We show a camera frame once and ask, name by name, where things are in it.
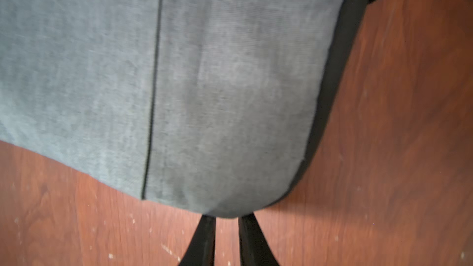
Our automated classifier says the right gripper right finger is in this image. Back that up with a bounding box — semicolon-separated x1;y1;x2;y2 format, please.
238;214;279;266

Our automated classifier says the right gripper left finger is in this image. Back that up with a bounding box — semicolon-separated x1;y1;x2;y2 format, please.
179;215;216;266

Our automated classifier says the grey laptop bag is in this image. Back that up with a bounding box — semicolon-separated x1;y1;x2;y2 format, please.
1;0;376;218

